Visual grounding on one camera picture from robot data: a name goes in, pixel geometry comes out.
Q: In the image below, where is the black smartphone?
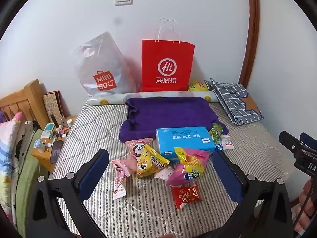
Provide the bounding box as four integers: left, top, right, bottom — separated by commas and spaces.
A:
50, 140, 64, 163

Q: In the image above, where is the fruit print paper roll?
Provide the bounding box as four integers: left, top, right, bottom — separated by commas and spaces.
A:
87, 90, 218, 107

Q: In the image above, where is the pale pink snack packet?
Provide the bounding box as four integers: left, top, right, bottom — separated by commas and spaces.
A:
122, 152, 139, 178

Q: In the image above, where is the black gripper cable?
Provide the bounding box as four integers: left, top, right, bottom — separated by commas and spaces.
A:
293, 178, 314, 226

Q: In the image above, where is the grey checked cloth bag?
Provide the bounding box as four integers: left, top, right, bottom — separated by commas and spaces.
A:
204, 78, 263, 126

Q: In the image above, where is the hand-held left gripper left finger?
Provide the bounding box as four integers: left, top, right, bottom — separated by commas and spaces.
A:
26, 149, 110, 238

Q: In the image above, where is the green snack packet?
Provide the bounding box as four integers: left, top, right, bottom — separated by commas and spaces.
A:
209, 123, 224, 144

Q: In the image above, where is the patterned notebook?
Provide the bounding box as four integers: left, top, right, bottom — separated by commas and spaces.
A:
43, 90, 65, 123

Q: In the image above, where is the red gold snack packet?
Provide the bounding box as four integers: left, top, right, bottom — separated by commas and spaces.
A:
171, 181, 203, 210

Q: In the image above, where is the blue tissue pack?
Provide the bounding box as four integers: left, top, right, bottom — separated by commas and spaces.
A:
156, 126, 216, 161

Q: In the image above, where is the teal white box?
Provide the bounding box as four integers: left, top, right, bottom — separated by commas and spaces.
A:
41, 123, 55, 139

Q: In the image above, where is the grey plastic shopping bag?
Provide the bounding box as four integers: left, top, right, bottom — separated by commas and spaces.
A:
74, 31, 140, 99

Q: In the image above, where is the person's right hand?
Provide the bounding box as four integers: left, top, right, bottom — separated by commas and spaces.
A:
296, 178, 317, 231

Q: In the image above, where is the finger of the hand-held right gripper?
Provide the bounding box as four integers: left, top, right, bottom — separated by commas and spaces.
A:
279, 130, 305, 155
300, 132, 317, 152

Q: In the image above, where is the wooden headboard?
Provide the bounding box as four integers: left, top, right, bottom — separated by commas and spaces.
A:
0, 79, 50, 129

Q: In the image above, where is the purple towel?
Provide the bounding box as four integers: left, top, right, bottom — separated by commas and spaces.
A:
119, 97, 227, 143

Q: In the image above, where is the pink yellow snack bag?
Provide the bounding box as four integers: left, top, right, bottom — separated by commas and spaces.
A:
166, 147, 211, 187

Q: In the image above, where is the light pink dotted snack packet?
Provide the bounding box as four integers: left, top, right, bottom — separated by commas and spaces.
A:
154, 165, 175, 181

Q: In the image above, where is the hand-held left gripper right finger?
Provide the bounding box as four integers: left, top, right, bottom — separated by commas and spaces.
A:
212, 150, 294, 238

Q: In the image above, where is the colourful striped pillow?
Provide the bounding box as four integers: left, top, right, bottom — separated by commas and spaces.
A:
0, 111, 26, 211

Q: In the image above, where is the brown wooden door frame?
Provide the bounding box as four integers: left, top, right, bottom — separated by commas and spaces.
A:
239, 0, 260, 87

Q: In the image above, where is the green blanket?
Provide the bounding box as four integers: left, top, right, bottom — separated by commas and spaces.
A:
15, 129, 47, 236

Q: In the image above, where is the wooden nightstand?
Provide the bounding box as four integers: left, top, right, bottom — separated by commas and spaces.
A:
32, 115, 77, 174

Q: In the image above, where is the long pink white snack packet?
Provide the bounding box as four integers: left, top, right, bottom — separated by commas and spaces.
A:
111, 159, 127, 200

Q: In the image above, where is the white red snack packet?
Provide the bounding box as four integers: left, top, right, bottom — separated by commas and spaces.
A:
220, 134, 234, 150

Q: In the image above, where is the yellow chip bag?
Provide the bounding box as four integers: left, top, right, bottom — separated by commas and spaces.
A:
188, 81, 210, 92

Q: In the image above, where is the yellow snack packet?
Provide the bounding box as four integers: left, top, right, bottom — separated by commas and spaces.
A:
136, 144, 170, 179

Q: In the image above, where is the pink panda snack packet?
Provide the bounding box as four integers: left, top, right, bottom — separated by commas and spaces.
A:
125, 137, 153, 156

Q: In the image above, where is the red paper bag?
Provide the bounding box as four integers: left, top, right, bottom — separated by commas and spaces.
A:
141, 18, 195, 93

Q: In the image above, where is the striped bed mattress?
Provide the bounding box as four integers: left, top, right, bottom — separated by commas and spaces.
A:
48, 99, 298, 238

